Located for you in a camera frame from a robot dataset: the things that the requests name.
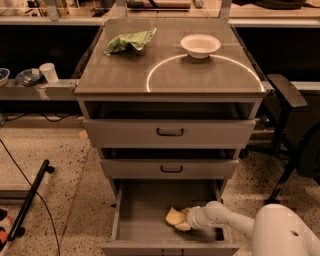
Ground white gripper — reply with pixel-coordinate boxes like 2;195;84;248
175;206;209;232

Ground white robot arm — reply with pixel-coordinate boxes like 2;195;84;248
166;201;320;256

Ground bottom grey drawer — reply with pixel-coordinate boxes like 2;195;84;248
101;180;239;256

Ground grey drawer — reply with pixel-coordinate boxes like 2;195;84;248
100;148;238;179
84;102;255;149
101;180;239;256

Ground middle grey drawer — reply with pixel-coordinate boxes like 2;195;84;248
100;148;238;179

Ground grey drawer cabinet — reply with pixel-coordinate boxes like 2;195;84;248
73;17;268;256

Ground top grey drawer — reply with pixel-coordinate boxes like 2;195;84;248
84;102;255;149

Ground black office chair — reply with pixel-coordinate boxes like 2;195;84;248
248;73;320;205

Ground black bar stand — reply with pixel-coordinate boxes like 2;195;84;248
8;160;55;241

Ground white bowl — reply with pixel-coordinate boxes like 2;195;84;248
181;34;221;59

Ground green crumpled bag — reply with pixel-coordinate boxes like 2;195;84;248
104;28;157;56

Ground white paper cup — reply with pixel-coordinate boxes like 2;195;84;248
39;63;59;83

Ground grey side shelf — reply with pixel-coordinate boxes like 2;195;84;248
0;79;78;101

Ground blue patterned bowl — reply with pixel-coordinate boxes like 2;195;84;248
15;68;43;87

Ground blue bowl at edge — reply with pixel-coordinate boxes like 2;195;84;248
0;68;10;87

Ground black floor cable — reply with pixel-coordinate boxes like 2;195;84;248
0;138;62;256

